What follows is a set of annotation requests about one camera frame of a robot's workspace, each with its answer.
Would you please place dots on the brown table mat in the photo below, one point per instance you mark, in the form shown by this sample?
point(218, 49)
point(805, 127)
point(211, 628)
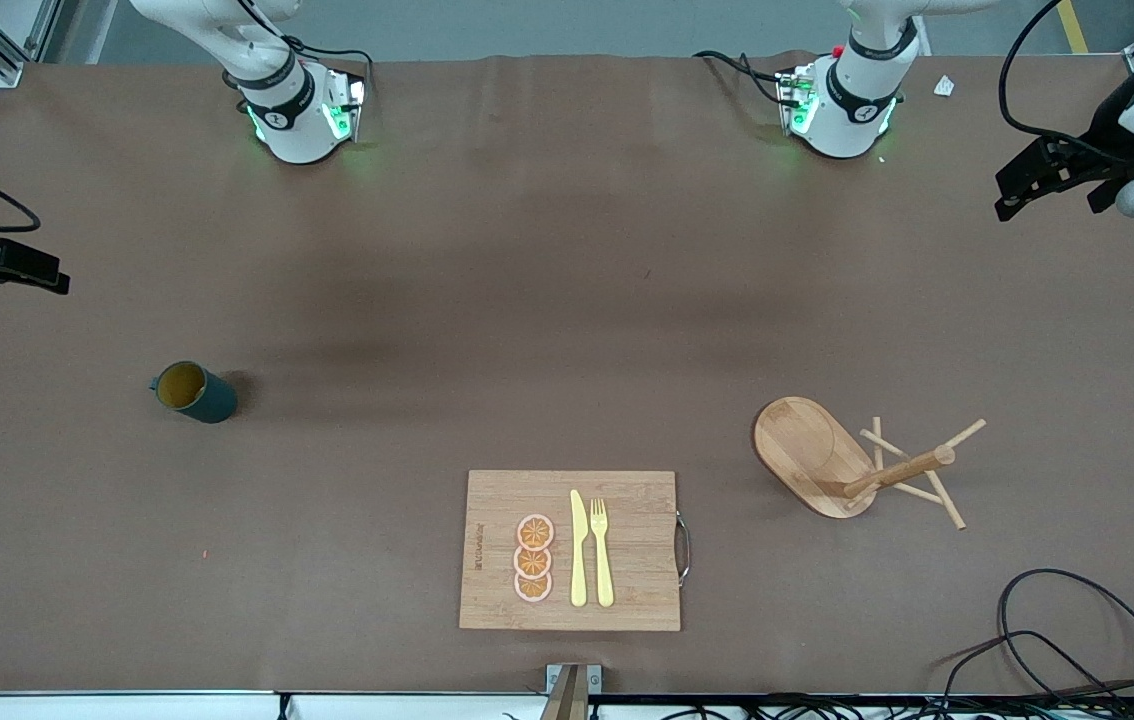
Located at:
point(567, 300)

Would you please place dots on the yellow plastic knife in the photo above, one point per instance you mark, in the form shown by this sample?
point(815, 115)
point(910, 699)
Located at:
point(578, 560)

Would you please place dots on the aluminium profile post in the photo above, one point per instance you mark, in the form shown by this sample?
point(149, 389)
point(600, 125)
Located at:
point(567, 690)

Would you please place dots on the teal cup yellow inside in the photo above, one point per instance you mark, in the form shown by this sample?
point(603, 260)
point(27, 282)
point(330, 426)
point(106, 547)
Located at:
point(212, 400)

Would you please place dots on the wooden mug tree stand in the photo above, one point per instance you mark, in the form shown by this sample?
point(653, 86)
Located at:
point(797, 445)

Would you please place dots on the orange slice toy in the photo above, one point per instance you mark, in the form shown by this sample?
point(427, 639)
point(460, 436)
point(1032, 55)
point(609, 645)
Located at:
point(533, 588)
point(535, 532)
point(532, 563)

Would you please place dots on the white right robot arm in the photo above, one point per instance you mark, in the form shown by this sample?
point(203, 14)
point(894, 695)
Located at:
point(292, 120)

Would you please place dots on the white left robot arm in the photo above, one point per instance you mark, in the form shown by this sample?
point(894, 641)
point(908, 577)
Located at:
point(852, 100)

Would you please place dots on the white paper scrap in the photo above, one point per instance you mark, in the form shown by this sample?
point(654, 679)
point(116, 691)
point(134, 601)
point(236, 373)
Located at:
point(944, 86)

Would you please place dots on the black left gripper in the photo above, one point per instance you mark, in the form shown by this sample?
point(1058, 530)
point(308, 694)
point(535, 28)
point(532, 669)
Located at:
point(1103, 137)

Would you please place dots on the yellow plastic fork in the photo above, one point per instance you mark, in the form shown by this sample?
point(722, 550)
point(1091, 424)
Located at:
point(603, 570)

